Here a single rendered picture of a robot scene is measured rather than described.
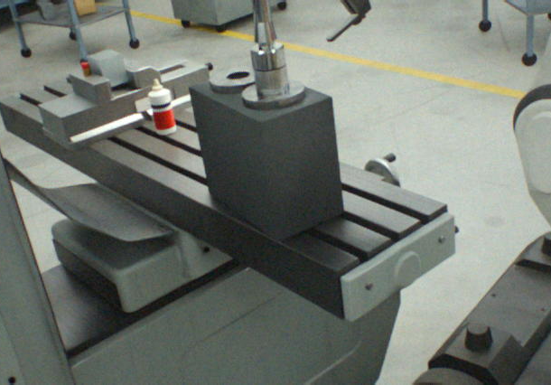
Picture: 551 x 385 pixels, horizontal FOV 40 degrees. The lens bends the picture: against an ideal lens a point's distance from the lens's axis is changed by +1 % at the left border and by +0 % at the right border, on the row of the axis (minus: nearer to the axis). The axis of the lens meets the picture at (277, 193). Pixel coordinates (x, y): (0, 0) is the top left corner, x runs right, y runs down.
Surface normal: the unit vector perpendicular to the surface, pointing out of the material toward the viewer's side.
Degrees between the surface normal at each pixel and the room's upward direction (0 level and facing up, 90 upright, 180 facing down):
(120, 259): 0
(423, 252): 90
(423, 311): 0
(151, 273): 90
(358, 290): 90
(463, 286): 0
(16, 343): 89
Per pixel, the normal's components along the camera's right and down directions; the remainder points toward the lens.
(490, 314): -0.13, -0.88
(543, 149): -0.62, 0.43
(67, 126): 0.61, 0.29
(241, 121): -0.84, 0.34
